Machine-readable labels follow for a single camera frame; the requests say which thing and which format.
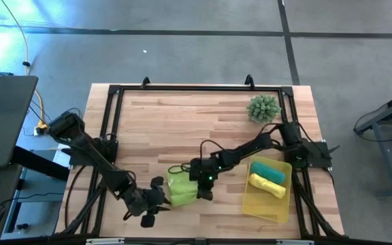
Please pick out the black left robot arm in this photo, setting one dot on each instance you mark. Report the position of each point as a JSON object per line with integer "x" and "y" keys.
{"x": 90, "y": 149}

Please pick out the silver bracket plate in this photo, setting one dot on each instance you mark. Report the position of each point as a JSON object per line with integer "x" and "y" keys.
{"x": 294, "y": 242}
{"x": 104, "y": 242}

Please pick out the white box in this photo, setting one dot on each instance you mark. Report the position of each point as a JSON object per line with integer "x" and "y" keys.
{"x": 59, "y": 159}

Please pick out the green succulent in patterned pot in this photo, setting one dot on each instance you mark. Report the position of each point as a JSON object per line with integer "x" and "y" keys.
{"x": 263, "y": 109}

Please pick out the lime green microfiber towel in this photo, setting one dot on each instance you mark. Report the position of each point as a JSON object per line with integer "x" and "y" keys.
{"x": 180, "y": 188}

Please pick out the black aluminium table frame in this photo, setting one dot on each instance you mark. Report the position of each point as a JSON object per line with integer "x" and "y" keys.
{"x": 199, "y": 88}

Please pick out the dark grey laptop lid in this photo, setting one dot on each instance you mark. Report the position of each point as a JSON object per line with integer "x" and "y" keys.
{"x": 2, "y": 119}

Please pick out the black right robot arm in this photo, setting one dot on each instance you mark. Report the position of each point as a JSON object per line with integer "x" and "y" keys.
{"x": 250, "y": 148}

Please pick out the teal microfiber towel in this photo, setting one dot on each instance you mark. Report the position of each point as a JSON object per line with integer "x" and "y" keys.
{"x": 267, "y": 171}

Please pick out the yellow microfiber towel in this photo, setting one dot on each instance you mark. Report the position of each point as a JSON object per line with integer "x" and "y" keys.
{"x": 267, "y": 185}

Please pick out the dark grey side table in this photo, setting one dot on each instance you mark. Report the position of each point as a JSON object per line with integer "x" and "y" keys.
{"x": 388, "y": 149}

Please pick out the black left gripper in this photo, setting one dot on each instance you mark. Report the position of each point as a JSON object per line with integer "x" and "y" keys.
{"x": 146, "y": 200}

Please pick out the translucent yellow plastic basket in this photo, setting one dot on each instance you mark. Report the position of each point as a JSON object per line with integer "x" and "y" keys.
{"x": 264, "y": 207}

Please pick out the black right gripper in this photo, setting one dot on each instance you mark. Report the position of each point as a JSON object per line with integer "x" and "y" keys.
{"x": 204, "y": 173}

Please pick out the yellow power plug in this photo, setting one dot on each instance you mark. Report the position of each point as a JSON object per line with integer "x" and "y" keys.
{"x": 41, "y": 129}

